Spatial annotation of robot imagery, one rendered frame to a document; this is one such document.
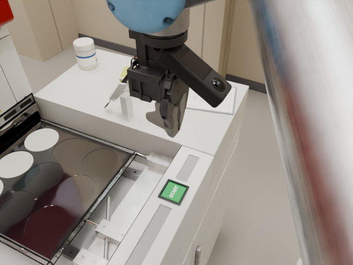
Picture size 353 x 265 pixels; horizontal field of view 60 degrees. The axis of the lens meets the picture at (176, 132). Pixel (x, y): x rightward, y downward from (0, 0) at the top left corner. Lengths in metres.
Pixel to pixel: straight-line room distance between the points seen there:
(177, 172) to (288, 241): 1.18
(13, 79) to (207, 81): 0.70
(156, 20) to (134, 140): 0.65
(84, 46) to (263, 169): 1.43
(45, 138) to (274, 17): 0.88
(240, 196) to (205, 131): 1.11
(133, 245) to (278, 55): 0.54
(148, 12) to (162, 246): 0.48
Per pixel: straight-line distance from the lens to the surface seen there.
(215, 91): 0.45
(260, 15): 0.22
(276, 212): 1.92
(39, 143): 1.01
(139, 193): 0.83
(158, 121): 0.55
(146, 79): 0.49
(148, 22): 0.30
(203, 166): 0.78
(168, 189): 0.73
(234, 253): 1.74
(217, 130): 0.87
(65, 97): 1.05
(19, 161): 0.98
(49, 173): 0.91
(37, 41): 3.30
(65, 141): 0.99
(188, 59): 0.46
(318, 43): 0.18
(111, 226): 0.76
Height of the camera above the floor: 1.55
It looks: 43 degrees down
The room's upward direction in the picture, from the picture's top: straight up
